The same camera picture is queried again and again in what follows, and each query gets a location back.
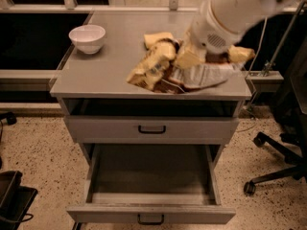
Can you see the black middle drawer handle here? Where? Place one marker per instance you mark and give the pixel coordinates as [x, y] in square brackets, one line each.
[150, 219]

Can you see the black bin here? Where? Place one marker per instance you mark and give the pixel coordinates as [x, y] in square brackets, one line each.
[15, 200]

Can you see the grey drawer cabinet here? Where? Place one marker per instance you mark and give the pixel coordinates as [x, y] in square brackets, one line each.
[117, 96]

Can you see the yellow sponge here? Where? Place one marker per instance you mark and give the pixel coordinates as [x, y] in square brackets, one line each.
[151, 39]

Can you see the closed grey top drawer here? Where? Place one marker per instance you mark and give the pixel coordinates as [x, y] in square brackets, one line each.
[124, 130]

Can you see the white bowl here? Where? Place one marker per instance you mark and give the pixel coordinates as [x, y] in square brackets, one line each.
[88, 39]

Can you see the black drawer handle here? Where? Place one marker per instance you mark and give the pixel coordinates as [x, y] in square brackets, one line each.
[150, 219]
[151, 129]

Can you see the open grey middle drawer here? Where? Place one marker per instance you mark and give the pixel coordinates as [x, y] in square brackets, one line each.
[177, 181]

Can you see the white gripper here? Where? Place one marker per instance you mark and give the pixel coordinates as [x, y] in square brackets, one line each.
[207, 34]

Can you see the black top drawer handle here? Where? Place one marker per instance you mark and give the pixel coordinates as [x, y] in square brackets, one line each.
[151, 129]

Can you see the brown yellow chip bag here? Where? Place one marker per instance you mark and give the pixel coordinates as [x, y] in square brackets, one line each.
[174, 66]

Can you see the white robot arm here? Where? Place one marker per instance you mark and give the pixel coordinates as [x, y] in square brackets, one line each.
[221, 23]

